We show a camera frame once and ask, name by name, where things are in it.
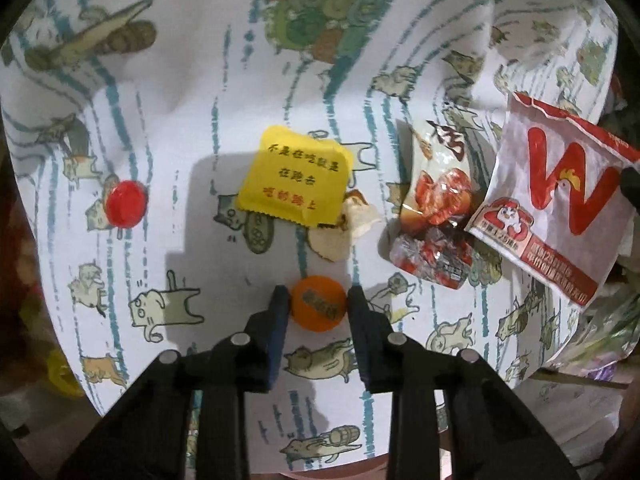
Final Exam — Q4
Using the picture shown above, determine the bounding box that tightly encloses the white cat-print cloth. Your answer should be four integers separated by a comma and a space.
0, 0, 622, 476

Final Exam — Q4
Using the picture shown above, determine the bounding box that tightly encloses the dried fruit peel piece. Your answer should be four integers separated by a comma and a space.
307, 190, 382, 262

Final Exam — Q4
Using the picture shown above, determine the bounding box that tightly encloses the red bottle cap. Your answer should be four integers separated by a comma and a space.
104, 180, 146, 229

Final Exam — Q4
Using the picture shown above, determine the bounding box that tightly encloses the yellow plastic bag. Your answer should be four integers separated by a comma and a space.
44, 349, 85, 399

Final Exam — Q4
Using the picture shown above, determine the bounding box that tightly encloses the red white snack wrapper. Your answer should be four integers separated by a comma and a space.
390, 119, 477, 289

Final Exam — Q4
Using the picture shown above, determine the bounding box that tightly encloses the orange bottle cap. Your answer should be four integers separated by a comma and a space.
291, 275, 347, 333

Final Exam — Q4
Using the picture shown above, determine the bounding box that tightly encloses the white red W paper bag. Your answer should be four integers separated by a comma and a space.
465, 93, 639, 307

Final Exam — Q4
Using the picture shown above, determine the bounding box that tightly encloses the yellow snack packet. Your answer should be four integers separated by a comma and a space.
236, 126, 354, 228

